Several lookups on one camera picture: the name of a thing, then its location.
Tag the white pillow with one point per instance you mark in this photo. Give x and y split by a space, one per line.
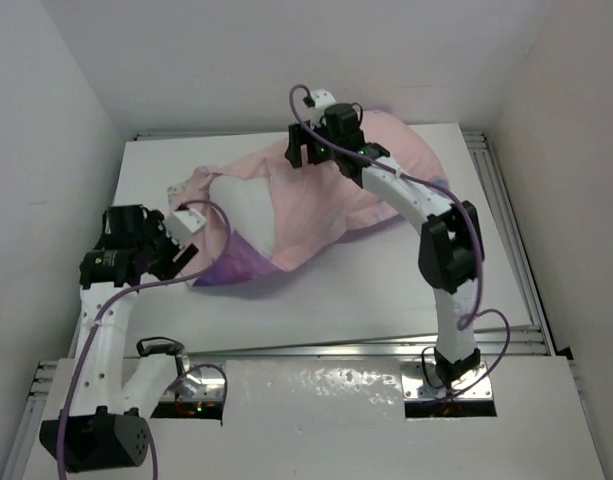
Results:
249 207

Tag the white front cover board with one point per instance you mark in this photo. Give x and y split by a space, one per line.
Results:
333 419

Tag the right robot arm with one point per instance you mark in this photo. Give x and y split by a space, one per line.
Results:
450 257

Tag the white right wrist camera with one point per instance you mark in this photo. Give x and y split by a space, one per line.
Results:
317 101

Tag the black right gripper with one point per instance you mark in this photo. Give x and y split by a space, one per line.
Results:
294 151

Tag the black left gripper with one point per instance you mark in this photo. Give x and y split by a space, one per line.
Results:
165 268

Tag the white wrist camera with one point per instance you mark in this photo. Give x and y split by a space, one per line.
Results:
317 101
183 225

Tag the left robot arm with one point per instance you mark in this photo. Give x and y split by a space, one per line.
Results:
103 423

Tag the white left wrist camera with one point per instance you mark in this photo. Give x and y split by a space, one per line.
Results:
183 225

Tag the pink purple pillowcase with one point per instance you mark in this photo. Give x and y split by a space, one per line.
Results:
314 207

